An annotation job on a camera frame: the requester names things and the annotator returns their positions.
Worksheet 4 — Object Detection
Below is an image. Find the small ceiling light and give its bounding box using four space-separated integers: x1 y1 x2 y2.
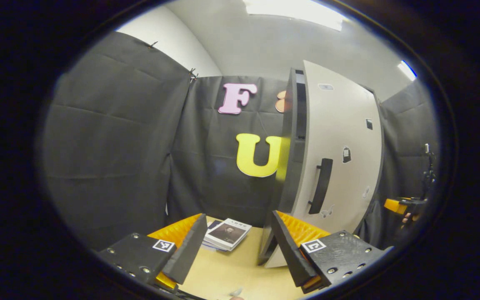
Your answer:
397 60 418 82

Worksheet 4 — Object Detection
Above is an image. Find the white book with portrait cover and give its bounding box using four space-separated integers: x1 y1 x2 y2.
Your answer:
205 218 253 252

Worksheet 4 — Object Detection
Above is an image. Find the large ceiling light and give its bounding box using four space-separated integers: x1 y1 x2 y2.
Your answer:
242 0 347 32

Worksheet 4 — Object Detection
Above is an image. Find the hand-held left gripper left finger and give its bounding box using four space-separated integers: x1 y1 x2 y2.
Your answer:
98 213 208 292

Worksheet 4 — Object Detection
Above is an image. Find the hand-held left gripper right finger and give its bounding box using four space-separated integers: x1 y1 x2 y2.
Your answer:
270 210 386 294

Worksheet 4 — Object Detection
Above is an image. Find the dark grey cabinet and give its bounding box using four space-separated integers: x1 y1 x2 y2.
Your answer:
258 69 307 265

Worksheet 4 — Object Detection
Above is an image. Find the black backdrop cloth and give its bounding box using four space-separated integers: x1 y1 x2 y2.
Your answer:
38 31 438 250

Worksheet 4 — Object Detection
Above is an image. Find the black door handle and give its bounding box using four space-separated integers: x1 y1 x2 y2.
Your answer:
308 158 333 215

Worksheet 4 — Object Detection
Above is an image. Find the grey cabinet door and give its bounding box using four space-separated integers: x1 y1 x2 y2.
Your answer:
265 60 384 268

